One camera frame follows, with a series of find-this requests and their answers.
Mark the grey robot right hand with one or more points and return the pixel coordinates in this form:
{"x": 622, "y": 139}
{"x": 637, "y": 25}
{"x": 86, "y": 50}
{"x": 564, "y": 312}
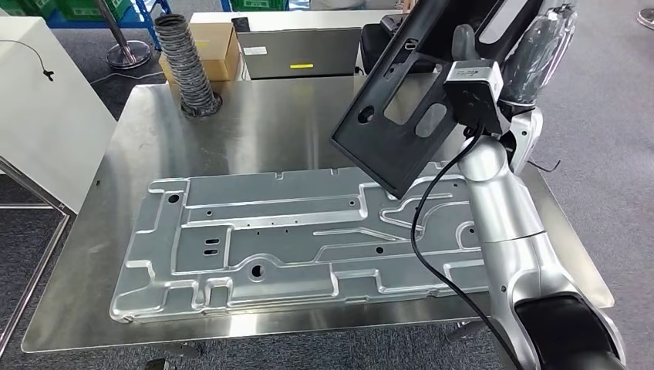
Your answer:
{"x": 541, "y": 56}

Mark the long black plastic part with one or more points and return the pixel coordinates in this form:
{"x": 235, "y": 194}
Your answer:
{"x": 378, "y": 148}

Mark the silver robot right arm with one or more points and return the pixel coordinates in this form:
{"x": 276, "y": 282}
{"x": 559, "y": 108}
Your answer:
{"x": 506, "y": 204}

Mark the steel workbench table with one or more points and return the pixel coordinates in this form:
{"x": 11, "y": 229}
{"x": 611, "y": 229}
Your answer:
{"x": 281, "y": 127}

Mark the black metal gripper tool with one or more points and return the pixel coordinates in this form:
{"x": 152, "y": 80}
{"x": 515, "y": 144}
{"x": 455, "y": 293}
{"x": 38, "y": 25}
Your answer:
{"x": 393, "y": 23}

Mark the black carrying case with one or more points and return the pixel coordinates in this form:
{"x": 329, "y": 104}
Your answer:
{"x": 373, "y": 51}

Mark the white desk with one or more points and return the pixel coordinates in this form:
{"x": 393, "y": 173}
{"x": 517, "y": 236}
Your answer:
{"x": 317, "y": 18}

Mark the silver laptop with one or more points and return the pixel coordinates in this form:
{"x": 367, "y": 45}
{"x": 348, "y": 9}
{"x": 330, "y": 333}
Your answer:
{"x": 296, "y": 51}

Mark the green plastic crate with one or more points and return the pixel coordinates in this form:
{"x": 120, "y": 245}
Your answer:
{"x": 87, "y": 7}
{"x": 258, "y": 4}
{"x": 25, "y": 6}

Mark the stamped grey metal panel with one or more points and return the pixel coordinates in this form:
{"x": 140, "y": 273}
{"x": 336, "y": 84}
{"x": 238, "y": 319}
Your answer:
{"x": 286, "y": 240}

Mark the brown cardboard box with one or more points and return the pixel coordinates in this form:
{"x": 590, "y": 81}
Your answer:
{"x": 219, "y": 51}

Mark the blue metal cart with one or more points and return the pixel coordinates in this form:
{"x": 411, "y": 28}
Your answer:
{"x": 92, "y": 21}

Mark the white cabinet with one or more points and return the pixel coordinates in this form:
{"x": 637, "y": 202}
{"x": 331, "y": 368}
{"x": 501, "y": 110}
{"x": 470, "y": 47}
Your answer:
{"x": 46, "y": 127}

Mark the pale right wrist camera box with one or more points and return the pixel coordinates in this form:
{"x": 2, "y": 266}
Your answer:
{"x": 472, "y": 97}

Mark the steel stanchion post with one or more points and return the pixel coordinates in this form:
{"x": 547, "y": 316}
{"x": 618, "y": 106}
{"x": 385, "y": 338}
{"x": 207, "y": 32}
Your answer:
{"x": 128, "y": 53}

